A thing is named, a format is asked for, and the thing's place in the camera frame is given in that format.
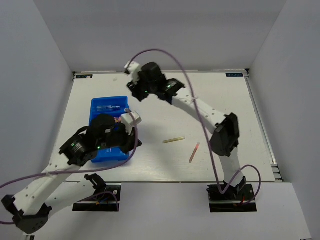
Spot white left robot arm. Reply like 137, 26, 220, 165
1, 111, 142, 235

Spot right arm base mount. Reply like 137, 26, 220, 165
206, 184, 257, 213

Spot left corner label sticker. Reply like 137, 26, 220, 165
75, 74, 93, 79

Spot clear blue-tipped pen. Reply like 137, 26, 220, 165
96, 105, 121, 112

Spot right corner label sticker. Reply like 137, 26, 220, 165
225, 73, 244, 78

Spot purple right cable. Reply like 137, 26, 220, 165
126, 49, 262, 207

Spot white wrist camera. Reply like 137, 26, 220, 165
124, 61, 141, 85
120, 111, 142, 135

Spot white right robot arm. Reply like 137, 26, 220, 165
124, 62, 247, 200

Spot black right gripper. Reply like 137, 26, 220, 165
127, 70, 158, 103

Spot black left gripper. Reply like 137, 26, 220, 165
99, 120, 143, 155

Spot corner label sticker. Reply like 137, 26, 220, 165
75, 74, 93, 79
225, 73, 244, 78

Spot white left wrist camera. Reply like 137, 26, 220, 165
120, 111, 142, 135

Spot beige thin pen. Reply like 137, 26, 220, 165
162, 136, 186, 144

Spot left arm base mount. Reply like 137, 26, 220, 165
72, 184, 122, 213

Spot blue plastic tray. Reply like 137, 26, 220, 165
89, 96, 130, 164

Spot purple cable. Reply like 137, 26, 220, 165
126, 49, 262, 207
0, 108, 140, 225

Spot pink thin pen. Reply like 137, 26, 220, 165
188, 142, 200, 163

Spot pink eraser-topped pen case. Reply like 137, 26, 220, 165
114, 117, 121, 123

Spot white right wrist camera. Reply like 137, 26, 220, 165
124, 61, 141, 85

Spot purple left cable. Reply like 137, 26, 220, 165
0, 108, 140, 225

